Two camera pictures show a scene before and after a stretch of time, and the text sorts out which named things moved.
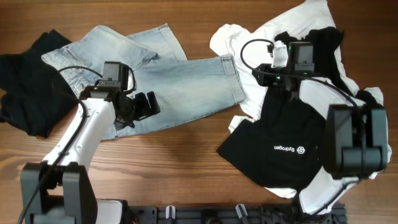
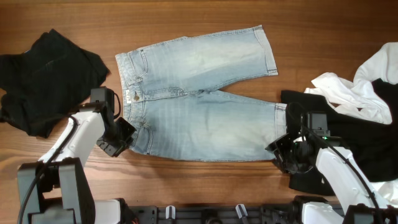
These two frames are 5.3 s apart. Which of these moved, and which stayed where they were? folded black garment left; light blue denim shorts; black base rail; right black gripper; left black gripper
Moved: right black gripper; light blue denim shorts; left black gripper
Stayed: black base rail; folded black garment left
